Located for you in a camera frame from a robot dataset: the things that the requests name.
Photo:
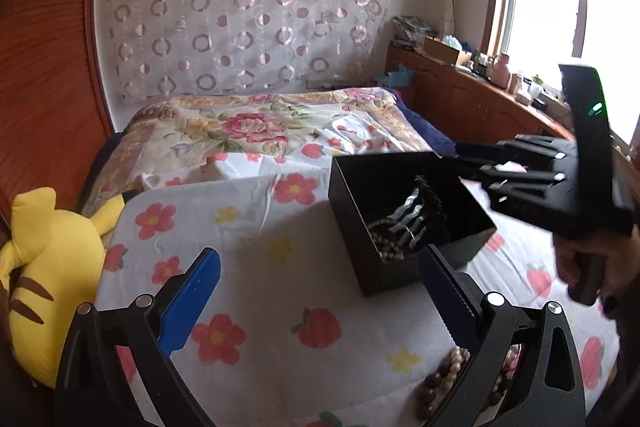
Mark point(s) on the strawberry flower print bedsheet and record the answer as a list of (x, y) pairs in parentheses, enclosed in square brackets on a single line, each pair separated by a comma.
[(287, 339)]

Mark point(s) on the black open jewelry box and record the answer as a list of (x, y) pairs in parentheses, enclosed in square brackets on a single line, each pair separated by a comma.
[(390, 206)]

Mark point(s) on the navy blue blanket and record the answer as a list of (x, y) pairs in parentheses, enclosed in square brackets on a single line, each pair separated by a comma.
[(438, 141)]

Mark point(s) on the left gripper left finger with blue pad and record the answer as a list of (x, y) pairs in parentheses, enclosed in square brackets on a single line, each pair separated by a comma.
[(154, 326)]

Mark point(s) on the cardboard box on cabinet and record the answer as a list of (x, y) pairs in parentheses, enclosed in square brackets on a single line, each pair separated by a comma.
[(446, 54)]

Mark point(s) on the silver cuff bangle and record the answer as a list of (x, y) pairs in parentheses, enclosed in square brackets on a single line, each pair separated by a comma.
[(408, 217)]

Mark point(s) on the pink thermos jug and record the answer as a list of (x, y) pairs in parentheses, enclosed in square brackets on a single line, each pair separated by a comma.
[(498, 71)]

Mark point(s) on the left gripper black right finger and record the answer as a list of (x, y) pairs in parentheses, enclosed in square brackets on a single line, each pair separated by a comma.
[(481, 323)]

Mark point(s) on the yellow plush toy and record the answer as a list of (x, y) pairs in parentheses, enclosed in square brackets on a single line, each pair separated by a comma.
[(51, 264)]

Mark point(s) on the floral quilt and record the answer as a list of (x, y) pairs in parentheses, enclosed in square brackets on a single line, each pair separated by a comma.
[(250, 131)]

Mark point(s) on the window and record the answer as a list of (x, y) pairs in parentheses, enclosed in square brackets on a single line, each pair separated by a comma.
[(540, 35)]

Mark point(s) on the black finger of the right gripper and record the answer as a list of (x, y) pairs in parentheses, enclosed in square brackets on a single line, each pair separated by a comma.
[(470, 174)]

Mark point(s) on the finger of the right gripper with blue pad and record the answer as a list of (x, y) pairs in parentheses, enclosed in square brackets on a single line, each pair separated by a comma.
[(498, 153)]

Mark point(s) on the pink circle pattern curtain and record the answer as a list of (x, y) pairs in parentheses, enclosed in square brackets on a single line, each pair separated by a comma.
[(167, 47)]

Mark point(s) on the wooden sideboard cabinet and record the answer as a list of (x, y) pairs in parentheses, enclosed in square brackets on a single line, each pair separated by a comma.
[(465, 108)]

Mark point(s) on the person's right hand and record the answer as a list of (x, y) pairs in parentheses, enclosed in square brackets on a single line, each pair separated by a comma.
[(620, 254)]

